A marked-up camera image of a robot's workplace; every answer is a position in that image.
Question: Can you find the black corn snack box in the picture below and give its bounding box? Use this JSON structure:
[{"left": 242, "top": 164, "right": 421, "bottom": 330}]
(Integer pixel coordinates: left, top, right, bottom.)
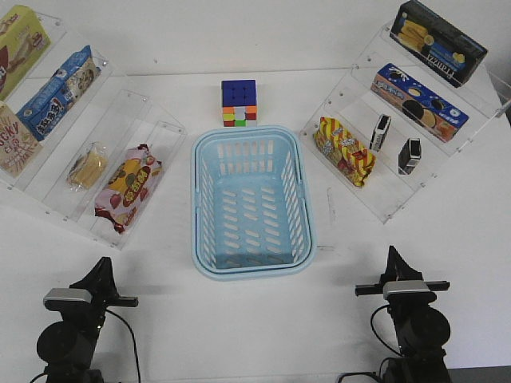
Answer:
[{"left": 390, "top": 1, "right": 488, "bottom": 88}]

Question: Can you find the black white tissue pack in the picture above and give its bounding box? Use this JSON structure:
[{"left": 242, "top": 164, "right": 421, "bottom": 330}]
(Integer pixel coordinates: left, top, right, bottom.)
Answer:
[{"left": 370, "top": 114, "right": 391, "bottom": 152}]

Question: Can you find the yellow-green snack box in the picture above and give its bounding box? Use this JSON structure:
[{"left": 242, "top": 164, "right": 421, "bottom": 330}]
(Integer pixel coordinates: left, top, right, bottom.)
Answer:
[{"left": 1, "top": 5, "right": 51, "bottom": 101}]

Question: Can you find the blue cookie bag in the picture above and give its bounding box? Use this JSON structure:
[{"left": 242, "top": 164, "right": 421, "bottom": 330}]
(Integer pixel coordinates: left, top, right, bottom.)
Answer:
[{"left": 17, "top": 45, "right": 101, "bottom": 141}]

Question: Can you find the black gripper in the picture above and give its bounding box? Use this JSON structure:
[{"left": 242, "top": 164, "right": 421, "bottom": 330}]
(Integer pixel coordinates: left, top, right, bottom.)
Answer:
[
  {"left": 355, "top": 245, "right": 450, "bottom": 296},
  {"left": 69, "top": 257, "right": 139, "bottom": 315}
]

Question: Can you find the clear-wrapped bread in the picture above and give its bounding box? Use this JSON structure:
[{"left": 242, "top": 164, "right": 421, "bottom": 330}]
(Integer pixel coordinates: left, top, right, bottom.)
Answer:
[{"left": 66, "top": 141, "right": 109, "bottom": 192}]

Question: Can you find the pink strawberry snack bag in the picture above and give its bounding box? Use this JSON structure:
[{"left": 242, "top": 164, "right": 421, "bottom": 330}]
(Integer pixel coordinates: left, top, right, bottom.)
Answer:
[{"left": 94, "top": 144, "right": 163, "bottom": 234}]

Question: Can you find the light blue plastic basket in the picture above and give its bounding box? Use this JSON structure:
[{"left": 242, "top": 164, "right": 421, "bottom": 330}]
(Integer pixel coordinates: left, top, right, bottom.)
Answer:
[{"left": 191, "top": 125, "right": 317, "bottom": 281}]

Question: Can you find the left clear acrylic shelf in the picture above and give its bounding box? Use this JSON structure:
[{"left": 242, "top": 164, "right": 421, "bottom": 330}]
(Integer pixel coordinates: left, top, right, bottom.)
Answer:
[{"left": 1, "top": 13, "right": 187, "bottom": 249}]

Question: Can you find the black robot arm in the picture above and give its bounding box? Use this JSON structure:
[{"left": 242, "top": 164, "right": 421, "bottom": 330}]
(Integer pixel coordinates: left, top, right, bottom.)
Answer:
[
  {"left": 37, "top": 257, "right": 138, "bottom": 382},
  {"left": 355, "top": 246, "right": 451, "bottom": 382}
]

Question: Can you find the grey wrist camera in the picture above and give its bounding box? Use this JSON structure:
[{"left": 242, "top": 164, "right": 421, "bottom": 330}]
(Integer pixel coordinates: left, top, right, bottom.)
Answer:
[
  {"left": 43, "top": 287, "right": 93, "bottom": 312},
  {"left": 382, "top": 280, "right": 432, "bottom": 301}
]

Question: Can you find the beige Pocky box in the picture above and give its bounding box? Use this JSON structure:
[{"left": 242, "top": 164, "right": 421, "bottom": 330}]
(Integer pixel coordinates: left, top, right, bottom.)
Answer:
[{"left": 0, "top": 101, "right": 42, "bottom": 177}]

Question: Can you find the clear acrylic shelf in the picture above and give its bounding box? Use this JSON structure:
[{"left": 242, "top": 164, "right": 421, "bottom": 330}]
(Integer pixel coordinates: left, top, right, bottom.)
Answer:
[
  {"left": 300, "top": 22, "right": 510, "bottom": 222},
  {"left": 1, "top": 13, "right": 187, "bottom": 249}
]

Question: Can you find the blue orange cookie box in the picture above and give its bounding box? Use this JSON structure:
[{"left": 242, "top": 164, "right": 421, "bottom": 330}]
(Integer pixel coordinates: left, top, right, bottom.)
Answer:
[{"left": 370, "top": 63, "right": 469, "bottom": 143}]

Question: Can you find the red yellow striped snack bag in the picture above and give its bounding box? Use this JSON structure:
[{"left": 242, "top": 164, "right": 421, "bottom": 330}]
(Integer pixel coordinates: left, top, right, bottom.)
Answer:
[{"left": 313, "top": 116, "right": 376, "bottom": 188}]

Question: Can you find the multicolour puzzle cube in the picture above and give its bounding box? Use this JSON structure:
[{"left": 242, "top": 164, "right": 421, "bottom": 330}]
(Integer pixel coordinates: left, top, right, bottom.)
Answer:
[{"left": 221, "top": 79, "right": 258, "bottom": 127}]

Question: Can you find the right clear acrylic shelf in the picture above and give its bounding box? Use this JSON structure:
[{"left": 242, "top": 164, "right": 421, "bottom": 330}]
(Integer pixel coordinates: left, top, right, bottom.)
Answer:
[{"left": 300, "top": 22, "right": 510, "bottom": 222}]

